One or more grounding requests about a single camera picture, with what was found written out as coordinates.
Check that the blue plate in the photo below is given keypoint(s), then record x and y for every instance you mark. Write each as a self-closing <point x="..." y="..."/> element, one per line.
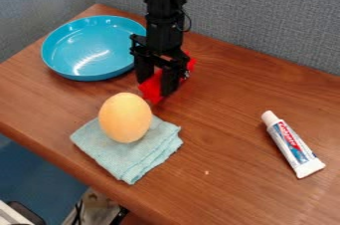
<point x="89" y="49"/>

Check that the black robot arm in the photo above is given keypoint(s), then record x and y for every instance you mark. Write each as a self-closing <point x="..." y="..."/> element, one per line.
<point x="164" y="9"/>

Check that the orange egg-shaped object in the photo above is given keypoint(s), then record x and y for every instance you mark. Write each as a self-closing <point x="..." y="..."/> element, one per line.
<point x="125" y="117"/>

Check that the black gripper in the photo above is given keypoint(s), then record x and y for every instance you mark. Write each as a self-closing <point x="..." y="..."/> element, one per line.
<point x="162" y="38"/>

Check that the light blue folded cloth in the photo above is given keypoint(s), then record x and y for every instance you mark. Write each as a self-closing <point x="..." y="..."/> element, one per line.
<point x="129" y="160"/>

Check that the grey object under table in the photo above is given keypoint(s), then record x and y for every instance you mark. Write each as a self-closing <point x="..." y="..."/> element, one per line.
<point x="98" y="209"/>

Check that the red rectangular block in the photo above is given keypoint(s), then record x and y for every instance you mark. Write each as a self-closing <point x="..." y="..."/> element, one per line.
<point x="152" y="88"/>

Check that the white toothpaste tube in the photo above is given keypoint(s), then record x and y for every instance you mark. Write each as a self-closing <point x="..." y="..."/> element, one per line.
<point x="298" y="155"/>

